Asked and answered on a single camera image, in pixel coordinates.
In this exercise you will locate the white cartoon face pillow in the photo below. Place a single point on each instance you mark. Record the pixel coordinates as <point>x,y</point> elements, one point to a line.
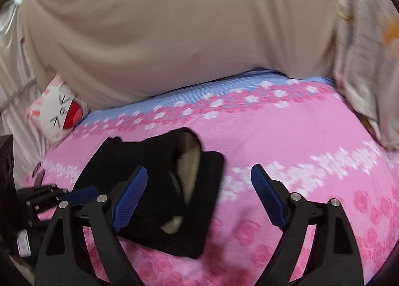
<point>57,111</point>

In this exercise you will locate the pink floral bed sheet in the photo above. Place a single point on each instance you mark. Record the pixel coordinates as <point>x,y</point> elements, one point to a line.
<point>300,131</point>

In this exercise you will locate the black pants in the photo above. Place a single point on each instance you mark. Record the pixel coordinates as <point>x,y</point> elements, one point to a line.
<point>175,211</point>

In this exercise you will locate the beige duvet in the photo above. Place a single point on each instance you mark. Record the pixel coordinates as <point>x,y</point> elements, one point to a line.
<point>114,52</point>

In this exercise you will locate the light floral patterned blanket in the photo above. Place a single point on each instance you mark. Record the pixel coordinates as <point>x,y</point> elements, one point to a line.
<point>366,65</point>

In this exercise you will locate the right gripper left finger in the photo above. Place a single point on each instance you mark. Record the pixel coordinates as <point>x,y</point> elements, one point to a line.
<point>63,256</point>

